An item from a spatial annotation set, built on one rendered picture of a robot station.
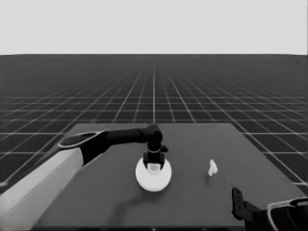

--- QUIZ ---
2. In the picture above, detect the large thick white disc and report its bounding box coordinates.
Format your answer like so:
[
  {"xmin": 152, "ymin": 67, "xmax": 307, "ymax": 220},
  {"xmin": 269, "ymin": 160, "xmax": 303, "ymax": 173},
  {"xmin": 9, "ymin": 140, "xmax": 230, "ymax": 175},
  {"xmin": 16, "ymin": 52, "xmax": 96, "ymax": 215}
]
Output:
[{"xmin": 135, "ymin": 154, "xmax": 173, "ymax": 193}]

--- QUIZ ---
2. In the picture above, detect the small white T-shaped piece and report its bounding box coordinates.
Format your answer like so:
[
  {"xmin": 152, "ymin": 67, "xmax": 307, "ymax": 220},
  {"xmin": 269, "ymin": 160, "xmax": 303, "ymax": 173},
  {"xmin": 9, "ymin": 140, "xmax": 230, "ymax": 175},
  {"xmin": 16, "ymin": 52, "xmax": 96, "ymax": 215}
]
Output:
[{"xmin": 207, "ymin": 159, "xmax": 218, "ymax": 178}]

